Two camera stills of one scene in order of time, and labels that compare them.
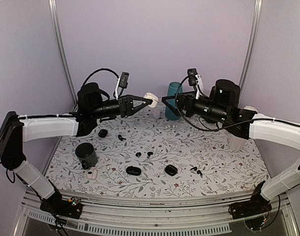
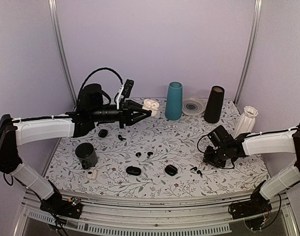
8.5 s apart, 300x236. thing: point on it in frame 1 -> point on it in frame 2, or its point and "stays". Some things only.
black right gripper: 182,97 -> 207,158
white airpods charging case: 153,97 -> 151,105
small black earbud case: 102,133 stays
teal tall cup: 172,88 stays
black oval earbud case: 133,170 stays
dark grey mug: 87,154 stays
